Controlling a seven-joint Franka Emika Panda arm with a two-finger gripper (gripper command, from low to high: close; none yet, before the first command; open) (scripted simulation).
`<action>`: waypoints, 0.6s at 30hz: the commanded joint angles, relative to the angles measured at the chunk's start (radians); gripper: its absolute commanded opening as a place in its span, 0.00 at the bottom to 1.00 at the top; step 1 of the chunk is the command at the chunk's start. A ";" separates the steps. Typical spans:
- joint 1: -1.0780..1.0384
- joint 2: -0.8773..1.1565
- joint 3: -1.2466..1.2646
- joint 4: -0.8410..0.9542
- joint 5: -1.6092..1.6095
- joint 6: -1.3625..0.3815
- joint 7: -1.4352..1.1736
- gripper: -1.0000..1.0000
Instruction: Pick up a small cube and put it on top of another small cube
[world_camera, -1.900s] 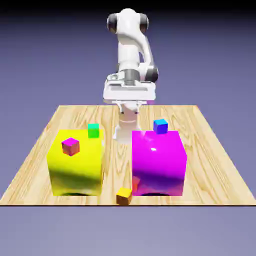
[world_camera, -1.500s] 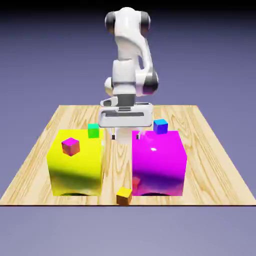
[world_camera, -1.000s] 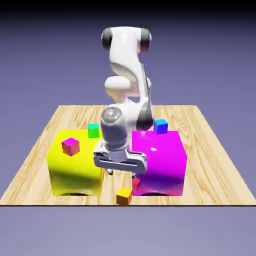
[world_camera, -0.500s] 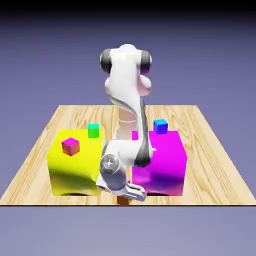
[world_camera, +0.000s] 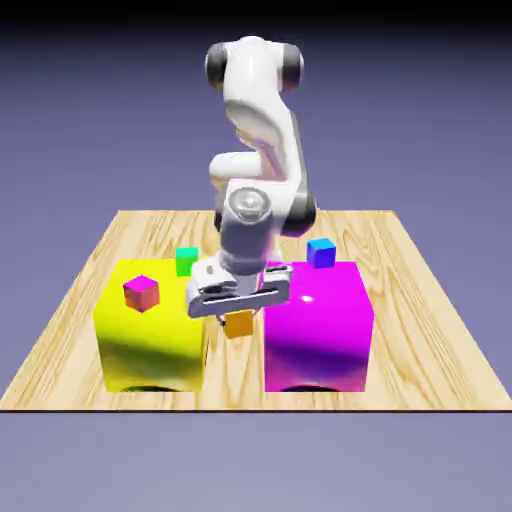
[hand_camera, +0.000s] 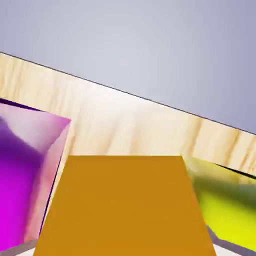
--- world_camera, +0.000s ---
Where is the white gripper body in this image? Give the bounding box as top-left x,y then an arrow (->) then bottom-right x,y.
185,257 -> 294,320

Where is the small orange cube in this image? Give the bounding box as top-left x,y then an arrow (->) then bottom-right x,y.
222,309 -> 256,340

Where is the small green cube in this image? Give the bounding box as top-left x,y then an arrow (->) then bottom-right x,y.
174,246 -> 200,278

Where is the small blue cube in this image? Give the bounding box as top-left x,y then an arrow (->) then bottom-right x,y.
306,237 -> 338,270

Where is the small red cube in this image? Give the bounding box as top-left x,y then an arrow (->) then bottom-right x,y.
122,274 -> 161,314

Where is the large magenta box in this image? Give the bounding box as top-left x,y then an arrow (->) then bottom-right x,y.
262,260 -> 376,394

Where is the large yellow box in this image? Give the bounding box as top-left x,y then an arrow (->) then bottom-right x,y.
92,258 -> 206,394

